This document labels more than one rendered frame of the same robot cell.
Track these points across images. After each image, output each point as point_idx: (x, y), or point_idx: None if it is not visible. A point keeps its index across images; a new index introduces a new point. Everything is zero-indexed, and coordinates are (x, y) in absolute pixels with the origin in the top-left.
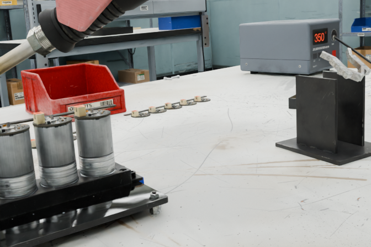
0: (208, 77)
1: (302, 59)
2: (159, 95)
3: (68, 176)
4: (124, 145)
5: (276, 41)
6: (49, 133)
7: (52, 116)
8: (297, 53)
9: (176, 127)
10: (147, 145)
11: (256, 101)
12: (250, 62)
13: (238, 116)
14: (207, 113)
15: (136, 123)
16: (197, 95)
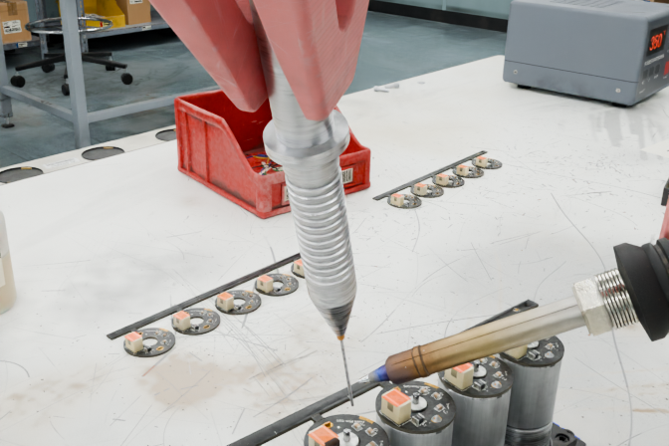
0: (449, 91)
1: (625, 79)
2: (397, 139)
3: None
4: (436, 298)
5: (580, 41)
6: (485, 409)
7: (478, 364)
8: (617, 69)
9: (495, 246)
10: (481, 304)
11: (588, 177)
12: (523, 70)
13: (587, 222)
14: (523, 206)
15: (411, 226)
16: (466, 145)
